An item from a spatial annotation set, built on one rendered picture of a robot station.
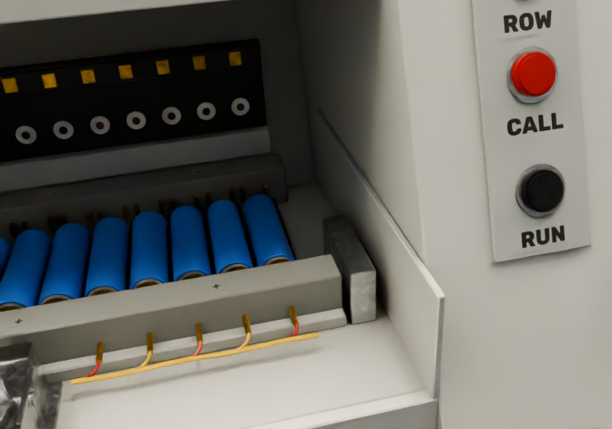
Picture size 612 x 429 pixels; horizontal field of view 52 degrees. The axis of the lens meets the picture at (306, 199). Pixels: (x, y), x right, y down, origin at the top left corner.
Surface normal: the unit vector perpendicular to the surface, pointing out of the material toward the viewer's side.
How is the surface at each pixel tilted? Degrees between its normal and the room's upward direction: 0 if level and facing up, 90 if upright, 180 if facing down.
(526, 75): 90
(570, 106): 90
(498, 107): 90
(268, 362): 21
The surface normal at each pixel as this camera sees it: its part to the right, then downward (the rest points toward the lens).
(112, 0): 0.22, 0.47
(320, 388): -0.06, -0.87
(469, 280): 0.18, 0.13
